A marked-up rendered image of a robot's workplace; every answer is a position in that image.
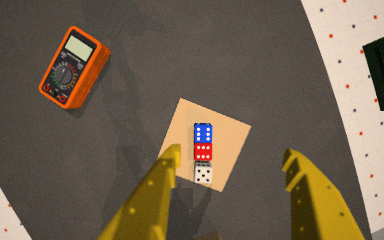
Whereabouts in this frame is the peach flat mat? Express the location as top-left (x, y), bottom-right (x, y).
top-left (157, 98), bottom-right (251, 192)

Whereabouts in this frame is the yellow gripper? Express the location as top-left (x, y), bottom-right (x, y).
top-left (96, 144), bottom-right (365, 240)

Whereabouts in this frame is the blue die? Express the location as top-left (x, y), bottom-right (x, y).
top-left (194, 123), bottom-right (213, 143)

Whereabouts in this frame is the orange digital multimeter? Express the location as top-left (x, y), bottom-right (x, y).
top-left (39, 26), bottom-right (111, 109)

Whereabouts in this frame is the red die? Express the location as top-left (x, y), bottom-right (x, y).
top-left (194, 142), bottom-right (212, 160)

